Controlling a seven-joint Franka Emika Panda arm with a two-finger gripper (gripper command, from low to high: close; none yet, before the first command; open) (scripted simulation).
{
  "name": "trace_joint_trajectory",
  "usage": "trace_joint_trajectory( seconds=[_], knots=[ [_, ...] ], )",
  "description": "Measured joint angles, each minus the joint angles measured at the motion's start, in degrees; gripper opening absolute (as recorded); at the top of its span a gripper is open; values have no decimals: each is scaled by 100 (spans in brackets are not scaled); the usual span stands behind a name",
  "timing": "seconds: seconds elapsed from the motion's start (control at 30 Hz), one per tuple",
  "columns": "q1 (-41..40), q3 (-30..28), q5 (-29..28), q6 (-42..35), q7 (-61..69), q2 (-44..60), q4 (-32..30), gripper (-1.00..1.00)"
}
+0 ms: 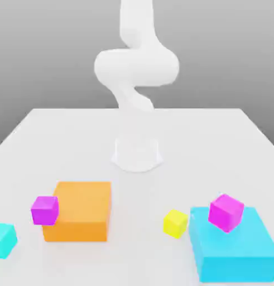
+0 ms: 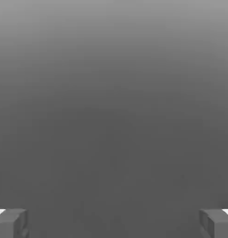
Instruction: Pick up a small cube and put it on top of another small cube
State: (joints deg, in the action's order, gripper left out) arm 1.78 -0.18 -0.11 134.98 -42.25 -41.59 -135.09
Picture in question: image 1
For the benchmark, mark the small magenta cube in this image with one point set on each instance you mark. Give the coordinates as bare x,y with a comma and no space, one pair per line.
44,211
226,213

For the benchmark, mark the large cyan box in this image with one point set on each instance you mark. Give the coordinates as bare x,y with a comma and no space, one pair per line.
235,252

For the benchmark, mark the small cyan cube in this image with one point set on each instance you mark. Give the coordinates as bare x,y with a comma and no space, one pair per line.
2,240

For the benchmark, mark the large orange box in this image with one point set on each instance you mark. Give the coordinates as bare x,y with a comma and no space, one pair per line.
83,210

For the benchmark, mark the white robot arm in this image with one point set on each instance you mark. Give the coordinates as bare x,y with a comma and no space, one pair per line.
136,67

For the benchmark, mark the small yellow cube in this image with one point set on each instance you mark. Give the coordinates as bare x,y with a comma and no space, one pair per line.
175,224

